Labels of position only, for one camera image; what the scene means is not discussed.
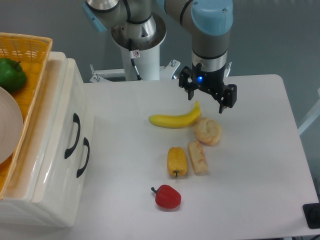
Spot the white drawer cabinet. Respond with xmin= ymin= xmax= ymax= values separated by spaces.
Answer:
xmin=0 ymin=52 xmax=95 ymax=227

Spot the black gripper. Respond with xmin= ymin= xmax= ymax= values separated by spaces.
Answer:
xmin=178 ymin=63 xmax=237 ymax=114

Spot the black top drawer handle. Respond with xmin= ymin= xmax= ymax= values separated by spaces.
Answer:
xmin=64 ymin=113 xmax=81 ymax=159

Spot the green bell pepper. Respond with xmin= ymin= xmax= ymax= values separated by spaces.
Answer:
xmin=0 ymin=57 xmax=27 ymax=93

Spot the black drawer handle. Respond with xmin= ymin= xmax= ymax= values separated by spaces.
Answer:
xmin=76 ymin=137 xmax=91 ymax=178
xmin=64 ymin=113 xmax=81 ymax=159

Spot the black device at table corner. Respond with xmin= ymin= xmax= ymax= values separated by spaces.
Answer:
xmin=302 ymin=203 xmax=320 ymax=229

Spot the yellow bell pepper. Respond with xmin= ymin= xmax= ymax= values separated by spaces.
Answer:
xmin=167 ymin=147 xmax=188 ymax=178

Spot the orange woven basket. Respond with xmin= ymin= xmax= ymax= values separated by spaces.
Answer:
xmin=0 ymin=32 xmax=53 ymax=199

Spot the white drawer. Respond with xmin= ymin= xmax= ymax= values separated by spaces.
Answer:
xmin=31 ymin=58 xmax=85 ymax=203

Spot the yellow banana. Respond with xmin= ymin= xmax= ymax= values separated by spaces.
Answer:
xmin=148 ymin=101 xmax=201 ymax=129

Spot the toast bread slice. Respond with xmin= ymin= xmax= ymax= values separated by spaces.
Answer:
xmin=187 ymin=140 xmax=208 ymax=175

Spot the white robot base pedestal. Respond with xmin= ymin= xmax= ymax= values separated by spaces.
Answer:
xmin=111 ymin=13 xmax=167 ymax=81

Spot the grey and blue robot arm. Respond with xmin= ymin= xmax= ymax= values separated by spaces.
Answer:
xmin=83 ymin=0 xmax=237 ymax=111

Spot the black lower drawer handle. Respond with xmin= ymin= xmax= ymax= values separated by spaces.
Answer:
xmin=76 ymin=137 xmax=91 ymax=178

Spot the white round plate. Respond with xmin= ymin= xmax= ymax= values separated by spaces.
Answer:
xmin=0 ymin=87 xmax=23 ymax=164

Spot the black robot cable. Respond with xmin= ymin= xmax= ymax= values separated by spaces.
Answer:
xmin=127 ymin=38 xmax=144 ymax=82

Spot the red bell pepper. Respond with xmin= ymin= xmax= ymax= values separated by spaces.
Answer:
xmin=151 ymin=184 xmax=182 ymax=209

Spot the round bread bun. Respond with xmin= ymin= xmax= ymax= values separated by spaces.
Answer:
xmin=194 ymin=117 xmax=222 ymax=146

